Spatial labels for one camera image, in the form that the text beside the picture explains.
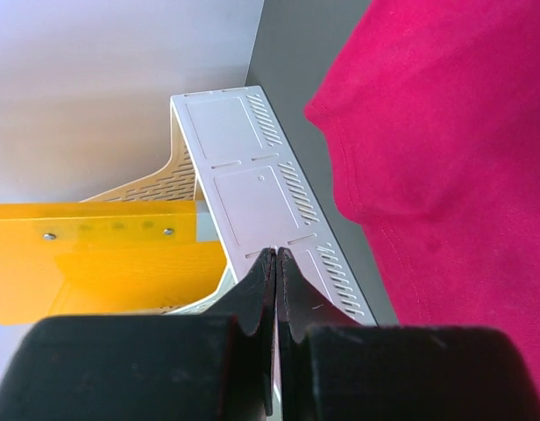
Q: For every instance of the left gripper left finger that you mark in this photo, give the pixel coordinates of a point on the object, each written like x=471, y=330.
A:
x=215, y=365

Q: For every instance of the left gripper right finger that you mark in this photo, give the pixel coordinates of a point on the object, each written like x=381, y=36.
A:
x=333, y=368

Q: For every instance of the red t shirt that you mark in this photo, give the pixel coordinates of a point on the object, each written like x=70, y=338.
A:
x=431, y=114

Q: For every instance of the orange plastic folder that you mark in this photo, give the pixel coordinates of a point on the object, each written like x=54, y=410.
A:
x=92, y=258

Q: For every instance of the white file organizer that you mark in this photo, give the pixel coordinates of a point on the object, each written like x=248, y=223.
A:
x=229, y=152

